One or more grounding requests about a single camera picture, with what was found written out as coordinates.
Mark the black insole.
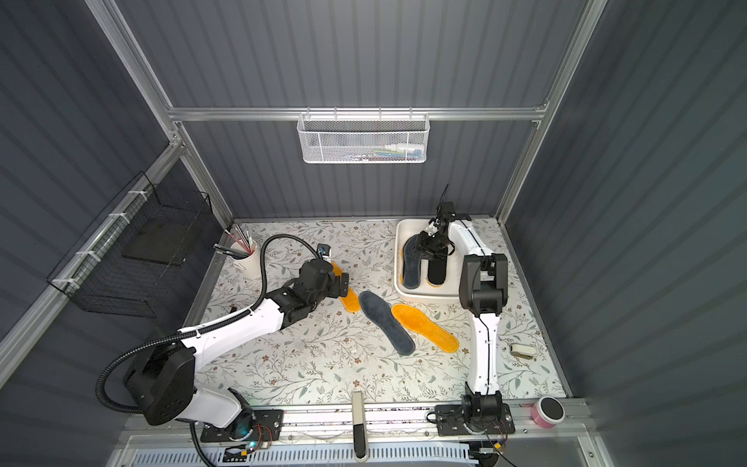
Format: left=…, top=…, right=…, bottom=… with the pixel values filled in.
left=427, top=258, right=447, bottom=287

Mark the dark grey insole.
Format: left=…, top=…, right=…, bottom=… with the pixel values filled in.
left=402, top=235, right=422, bottom=290
left=359, top=291, right=416, bottom=356

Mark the yellow fleece insole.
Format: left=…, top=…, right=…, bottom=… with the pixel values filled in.
left=332, top=263, right=361, bottom=313

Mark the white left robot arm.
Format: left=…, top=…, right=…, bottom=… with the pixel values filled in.
left=124, top=258, right=349, bottom=440

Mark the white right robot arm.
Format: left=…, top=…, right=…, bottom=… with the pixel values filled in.
left=416, top=202, right=509, bottom=418

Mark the white plastic storage box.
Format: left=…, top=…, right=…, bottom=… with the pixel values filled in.
left=393, top=219, right=463, bottom=305

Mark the white pen cup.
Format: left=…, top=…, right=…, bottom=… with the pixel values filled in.
left=213, top=225, right=262, bottom=278

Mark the yellow insole lower right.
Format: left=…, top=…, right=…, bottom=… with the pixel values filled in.
left=392, top=304, right=459, bottom=353

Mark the small white object on table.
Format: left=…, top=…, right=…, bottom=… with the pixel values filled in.
left=510, top=344, right=538, bottom=360

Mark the pink tape roll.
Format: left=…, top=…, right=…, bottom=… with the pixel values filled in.
left=530, top=396, right=566, bottom=429

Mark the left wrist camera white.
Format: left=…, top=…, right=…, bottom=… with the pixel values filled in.
left=316, top=243, right=331, bottom=261

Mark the black corrugated cable hose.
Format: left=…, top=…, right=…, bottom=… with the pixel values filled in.
left=95, top=232, right=319, bottom=467

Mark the white wire mesh basket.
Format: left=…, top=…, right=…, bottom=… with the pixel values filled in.
left=297, top=116, right=431, bottom=165

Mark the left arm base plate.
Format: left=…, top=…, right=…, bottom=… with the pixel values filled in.
left=200, top=410, right=285, bottom=444

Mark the white handle tool front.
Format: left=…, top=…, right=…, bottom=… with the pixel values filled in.
left=351, top=389, right=369, bottom=462

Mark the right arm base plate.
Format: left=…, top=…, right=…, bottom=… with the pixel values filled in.
left=426, top=404, right=516, bottom=437

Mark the black wire basket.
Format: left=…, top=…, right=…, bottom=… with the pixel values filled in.
left=47, top=176, right=214, bottom=318

